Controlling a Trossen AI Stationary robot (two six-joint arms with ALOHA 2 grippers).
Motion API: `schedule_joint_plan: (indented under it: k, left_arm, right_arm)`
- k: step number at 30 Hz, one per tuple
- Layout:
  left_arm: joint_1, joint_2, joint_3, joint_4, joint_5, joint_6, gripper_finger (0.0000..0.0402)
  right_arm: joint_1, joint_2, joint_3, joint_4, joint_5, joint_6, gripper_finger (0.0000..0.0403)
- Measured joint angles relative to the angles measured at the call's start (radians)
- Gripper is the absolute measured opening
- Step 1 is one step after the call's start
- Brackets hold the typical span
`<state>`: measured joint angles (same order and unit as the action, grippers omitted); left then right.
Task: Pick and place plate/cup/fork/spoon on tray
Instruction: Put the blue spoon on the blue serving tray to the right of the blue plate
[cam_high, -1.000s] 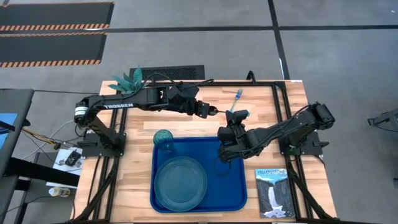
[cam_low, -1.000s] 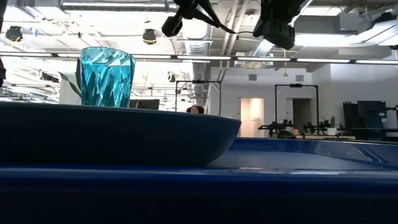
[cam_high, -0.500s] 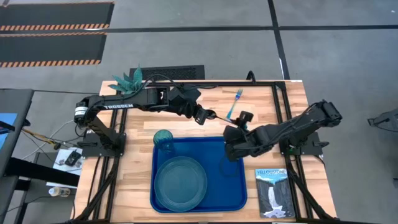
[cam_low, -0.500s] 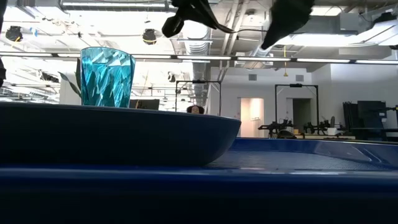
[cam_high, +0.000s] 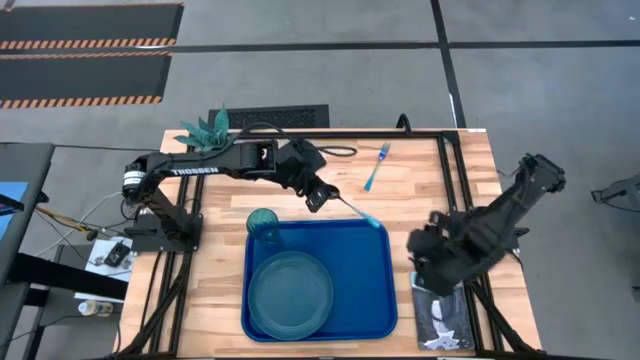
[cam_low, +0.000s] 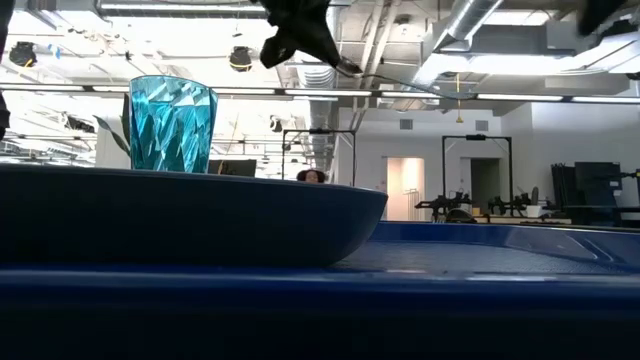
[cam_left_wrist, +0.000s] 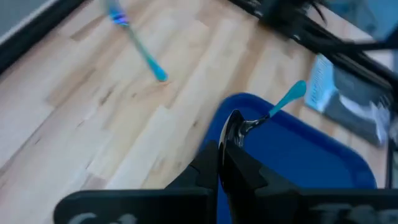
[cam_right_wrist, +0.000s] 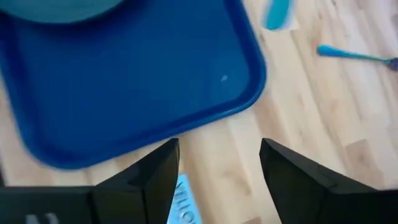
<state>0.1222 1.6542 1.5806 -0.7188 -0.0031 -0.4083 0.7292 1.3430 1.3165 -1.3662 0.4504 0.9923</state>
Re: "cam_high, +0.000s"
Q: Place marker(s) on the white paper sheet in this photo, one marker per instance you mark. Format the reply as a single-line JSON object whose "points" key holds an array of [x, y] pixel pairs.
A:
{"points": [[97, 272]]}

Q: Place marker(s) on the black floor vent grille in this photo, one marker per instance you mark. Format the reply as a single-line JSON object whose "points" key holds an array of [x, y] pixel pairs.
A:
{"points": [[280, 117]]}

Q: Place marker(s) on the clear water bottle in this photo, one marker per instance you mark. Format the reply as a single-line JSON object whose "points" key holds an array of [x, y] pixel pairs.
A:
{"points": [[95, 308]]}

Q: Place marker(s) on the grey-blue ridged plate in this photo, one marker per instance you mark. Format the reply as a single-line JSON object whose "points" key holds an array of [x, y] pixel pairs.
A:
{"points": [[290, 295]]}

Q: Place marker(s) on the grey desk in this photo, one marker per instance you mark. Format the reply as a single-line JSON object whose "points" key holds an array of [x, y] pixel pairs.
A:
{"points": [[25, 160]]}

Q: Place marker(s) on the teal translucent cup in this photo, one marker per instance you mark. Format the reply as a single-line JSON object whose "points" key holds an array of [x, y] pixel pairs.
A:
{"points": [[262, 222]]}

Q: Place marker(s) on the teal artificial plant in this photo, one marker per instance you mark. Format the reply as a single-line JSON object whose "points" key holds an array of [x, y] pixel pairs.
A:
{"points": [[210, 135]]}

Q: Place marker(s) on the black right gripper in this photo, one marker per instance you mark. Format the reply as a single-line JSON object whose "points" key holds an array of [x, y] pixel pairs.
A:
{"points": [[437, 255]]}

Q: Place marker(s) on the black hazard-striped floor mat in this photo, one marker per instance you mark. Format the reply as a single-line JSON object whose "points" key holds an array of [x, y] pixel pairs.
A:
{"points": [[90, 22], [80, 77]]}

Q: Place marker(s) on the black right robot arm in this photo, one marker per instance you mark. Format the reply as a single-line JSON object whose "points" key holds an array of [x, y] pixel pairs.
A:
{"points": [[500, 215]]}

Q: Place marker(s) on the black handheld controller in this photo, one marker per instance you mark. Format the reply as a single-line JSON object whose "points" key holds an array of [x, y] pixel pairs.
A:
{"points": [[117, 254]]}

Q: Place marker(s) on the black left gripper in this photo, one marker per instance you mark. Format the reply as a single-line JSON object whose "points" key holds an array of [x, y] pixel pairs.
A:
{"points": [[305, 182]]}

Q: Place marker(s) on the grey stand foot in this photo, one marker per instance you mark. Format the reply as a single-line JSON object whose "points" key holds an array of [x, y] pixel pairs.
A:
{"points": [[622, 192]]}

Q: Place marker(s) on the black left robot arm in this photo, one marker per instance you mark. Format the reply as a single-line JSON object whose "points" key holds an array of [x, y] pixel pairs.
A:
{"points": [[200, 162]]}

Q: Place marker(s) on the blue sheet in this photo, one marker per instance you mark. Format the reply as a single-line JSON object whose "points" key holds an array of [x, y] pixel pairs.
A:
{"points": [[12, 189]]}

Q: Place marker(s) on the blue plastic tray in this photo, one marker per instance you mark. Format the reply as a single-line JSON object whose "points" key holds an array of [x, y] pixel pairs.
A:
{"points": [[360, 280]]}

